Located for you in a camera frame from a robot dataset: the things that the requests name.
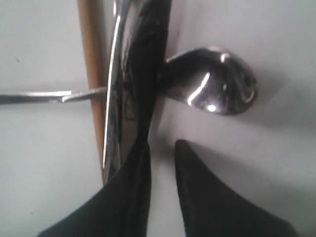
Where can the steel spoon grey handle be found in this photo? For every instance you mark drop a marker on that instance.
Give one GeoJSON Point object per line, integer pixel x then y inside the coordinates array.
{"type": "Point", "coordinates": [209, 79]}

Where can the wooden chopstick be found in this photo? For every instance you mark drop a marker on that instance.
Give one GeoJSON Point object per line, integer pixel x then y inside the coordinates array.
{"type": "Point", "coordinates": [93, 55]}

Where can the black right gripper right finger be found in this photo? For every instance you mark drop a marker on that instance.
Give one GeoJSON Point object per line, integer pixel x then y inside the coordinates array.
{"type": "Point", "coordinates": [212, 209]}

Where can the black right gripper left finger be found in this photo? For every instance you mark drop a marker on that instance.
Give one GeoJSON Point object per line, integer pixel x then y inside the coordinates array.
{"type": "Point", "coordinates": [120, 209]}

